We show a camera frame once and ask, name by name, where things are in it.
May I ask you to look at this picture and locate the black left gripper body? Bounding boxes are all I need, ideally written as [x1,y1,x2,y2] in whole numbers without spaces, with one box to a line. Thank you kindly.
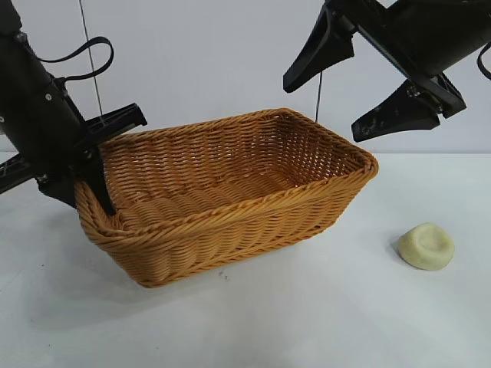
[0,32,149,195]

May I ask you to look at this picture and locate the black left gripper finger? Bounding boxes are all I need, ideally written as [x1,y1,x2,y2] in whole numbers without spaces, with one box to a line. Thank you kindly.
[81,143,117,216]
[36,168,81,211]

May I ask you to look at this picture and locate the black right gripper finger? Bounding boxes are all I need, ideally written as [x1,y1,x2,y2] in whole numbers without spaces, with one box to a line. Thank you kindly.
[283,3,354,93]
[351,80,440,142]

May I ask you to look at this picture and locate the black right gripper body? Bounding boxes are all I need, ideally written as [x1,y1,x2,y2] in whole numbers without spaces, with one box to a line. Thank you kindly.
[325,0,491,119]

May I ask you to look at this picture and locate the pale yellow egg yolk pastry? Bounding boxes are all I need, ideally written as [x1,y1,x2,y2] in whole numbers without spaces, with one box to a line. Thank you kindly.
[397,222,456,272]

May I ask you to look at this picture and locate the tan woven wicker basket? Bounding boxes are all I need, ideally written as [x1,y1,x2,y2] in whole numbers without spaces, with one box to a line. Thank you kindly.
[74,107,380,289]

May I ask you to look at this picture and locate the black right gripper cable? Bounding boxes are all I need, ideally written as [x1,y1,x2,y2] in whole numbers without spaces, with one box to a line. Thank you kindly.
[476,48,491,81]

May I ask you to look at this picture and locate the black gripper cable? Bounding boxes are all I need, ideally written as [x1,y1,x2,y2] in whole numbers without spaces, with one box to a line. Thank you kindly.
[38,36,115,84]
[476,48,491,81]

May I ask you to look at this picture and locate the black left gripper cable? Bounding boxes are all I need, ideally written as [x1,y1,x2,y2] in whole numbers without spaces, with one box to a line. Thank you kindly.
[38,36,115,84]

